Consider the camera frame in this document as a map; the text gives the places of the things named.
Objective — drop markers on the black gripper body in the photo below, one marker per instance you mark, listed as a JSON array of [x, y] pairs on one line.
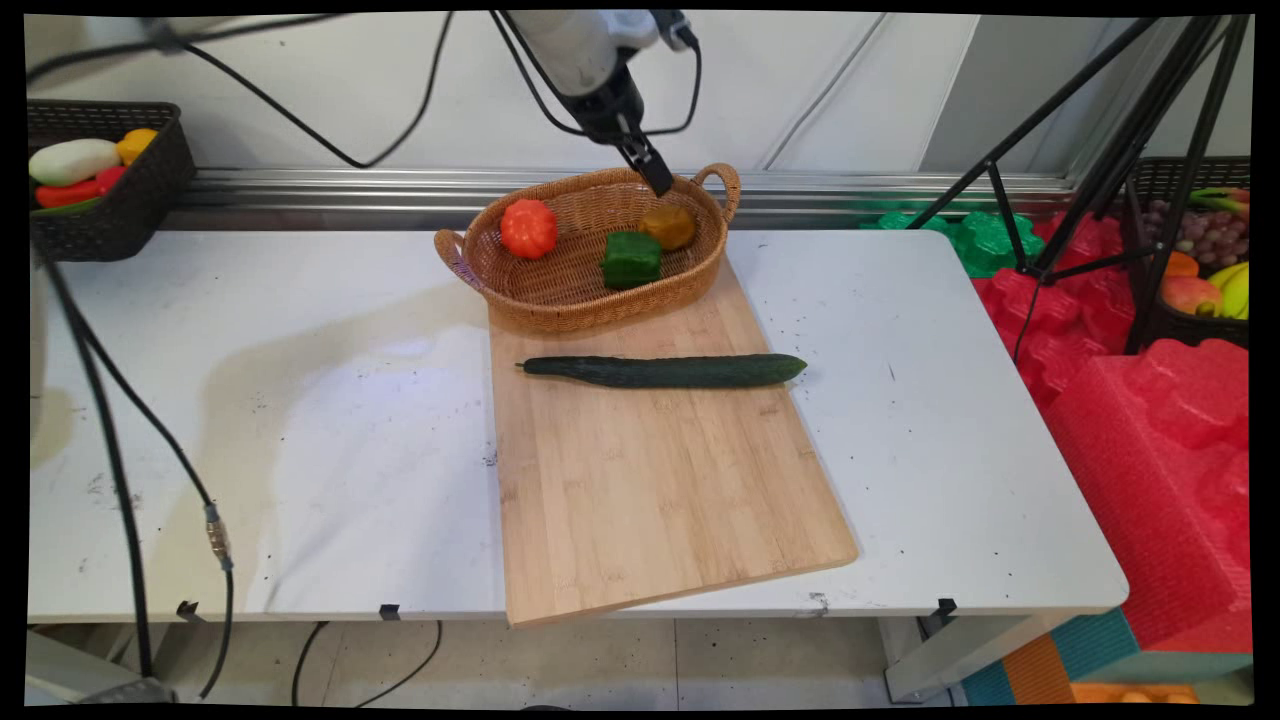
[[608, 108]]

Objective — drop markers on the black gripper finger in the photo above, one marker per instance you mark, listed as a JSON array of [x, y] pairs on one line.
[[640, 168], [658, 168]]

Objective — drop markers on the dark green cucumber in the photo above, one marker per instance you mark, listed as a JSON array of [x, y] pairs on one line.
[[680, 371]]

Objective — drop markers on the green toy pepper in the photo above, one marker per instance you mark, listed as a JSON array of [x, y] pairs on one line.
[[631, 261]]

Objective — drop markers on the brown wicker basket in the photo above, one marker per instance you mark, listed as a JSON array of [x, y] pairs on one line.
[[570, 292]]

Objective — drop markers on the bamboo cutting board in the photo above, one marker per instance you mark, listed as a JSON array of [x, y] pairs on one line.
[[650, 500]]

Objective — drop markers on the green foam packing tray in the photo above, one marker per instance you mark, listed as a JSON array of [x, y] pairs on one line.
[[990, 245]]

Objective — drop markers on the red foam packing tray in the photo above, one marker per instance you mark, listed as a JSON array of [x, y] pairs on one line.
[[1150, 480], [1050, 320]]

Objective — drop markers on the yellow toy vegetable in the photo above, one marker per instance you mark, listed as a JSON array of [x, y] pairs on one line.
[[138, 145]]

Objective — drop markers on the black plastic fruit basket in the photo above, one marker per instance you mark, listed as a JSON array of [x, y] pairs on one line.
[[1165, 178]]

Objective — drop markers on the black plastic vegetable basket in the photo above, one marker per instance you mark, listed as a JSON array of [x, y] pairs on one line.
[[110, 232]]

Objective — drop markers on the orange toy fruit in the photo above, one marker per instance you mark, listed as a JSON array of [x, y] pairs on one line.
[[1180, 266]]

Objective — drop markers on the white toy radish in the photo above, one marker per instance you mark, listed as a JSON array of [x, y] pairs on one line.
[[72, 161]]

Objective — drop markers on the red toy chili pepper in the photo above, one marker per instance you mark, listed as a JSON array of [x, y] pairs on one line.
[[70, 192]]

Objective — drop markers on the red yellow toy peach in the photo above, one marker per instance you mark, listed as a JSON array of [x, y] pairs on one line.
[[1190, 295]]

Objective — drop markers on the green toy vegetable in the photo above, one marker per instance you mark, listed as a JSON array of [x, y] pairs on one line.
[[65, 207]]

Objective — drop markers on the purple toy grapes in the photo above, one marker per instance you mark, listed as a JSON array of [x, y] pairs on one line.
[[1210, 240]]

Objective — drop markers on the green red toy fruit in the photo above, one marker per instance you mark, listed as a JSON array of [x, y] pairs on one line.
[[1220, 198]]

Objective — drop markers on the grey metal table leg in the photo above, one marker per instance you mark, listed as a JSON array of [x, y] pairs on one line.
[[950, 660], [70, 670]]

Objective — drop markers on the yellow toy banana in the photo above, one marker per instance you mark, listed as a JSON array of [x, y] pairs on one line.
[[1237, 292]]

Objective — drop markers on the teal orange foam mat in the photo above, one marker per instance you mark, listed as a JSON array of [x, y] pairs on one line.
[[1100, 640]]

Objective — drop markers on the white ribbed camera mount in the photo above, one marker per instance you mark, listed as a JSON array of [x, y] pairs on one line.
[[640, 22]]

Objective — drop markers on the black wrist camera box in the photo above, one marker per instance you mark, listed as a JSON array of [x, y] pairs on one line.
[[673, 27]]

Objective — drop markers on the aluminium wall rail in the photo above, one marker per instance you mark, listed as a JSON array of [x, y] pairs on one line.
[[850, 195]]

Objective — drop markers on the black camera tripod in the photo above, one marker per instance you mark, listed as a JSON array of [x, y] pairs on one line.
[[1160, 100]]

